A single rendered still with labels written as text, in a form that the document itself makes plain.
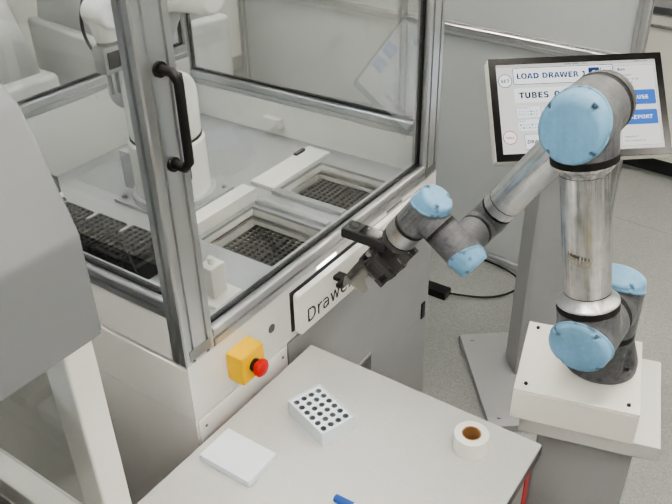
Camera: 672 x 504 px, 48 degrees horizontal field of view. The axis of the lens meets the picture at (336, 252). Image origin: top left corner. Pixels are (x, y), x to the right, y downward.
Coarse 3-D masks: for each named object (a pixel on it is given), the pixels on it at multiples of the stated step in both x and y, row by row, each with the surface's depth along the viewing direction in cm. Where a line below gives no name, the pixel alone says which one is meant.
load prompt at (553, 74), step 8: (600, 64) 223; (608, 64) 223; (512, 72) 221; (520, 72) 221; (528, 72) 221; (536, 72) 222; (544, 72) 222; (552, 72) 222; (560, 72) 222; (568, 72) 222; (576, 72) 222; (584, 72) 222; (520, 80) 221; (528, 80) 221; (536, 80) 221; (544, 80) 221; (552, 80) 221; (560, 80) 221; (568, 80) 222; (576, 80) 222
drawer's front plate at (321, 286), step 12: (348, 252) 185; (360, 252) 188; (336, 264) 180; (348, 264) 184; (324, 276) 176; (312, 288) 173; (324, 288) 178; (336, 288) 183; (348, 288) 188; (300, 300) 170; (312, 300) 175; (324, 300) 179; (336, 300) 184; (300, 312) 172; (312, 312) 176; (324, 312) 181; (300, 324) 173; (312, 324) 178
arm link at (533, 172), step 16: (624, 80) 129; (528, 160) 148; (544, 160) 145; (512, 176) 152; (528, 176) 149; (544, 176) 147; (496, 192) 156; (512, 192) 152; (528, 192) 151; (480, 208) 160; (496, 208) 156; (512, 208) 155; (496, 224) 159
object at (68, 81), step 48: (0, 0) 130; (48, 0) 123; (96, 0) 116; (0, 48) 137; (48, 48) 128; (96, 48) 121; (48, 96) 135; (96, 96) 127; (48, 144) 142; (96, 144) 133; (96, 192) 140; (96, 240) 148; (144, 240) 138
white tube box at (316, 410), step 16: (288, 400) 160; (304, 400) 162; (320, 400) 160; (336, 400) 160; (304, 416) 156; (320, 416) 156; (336, 416) 156; (352, 416) 156; (320, 432) 152; (336, 432) 154
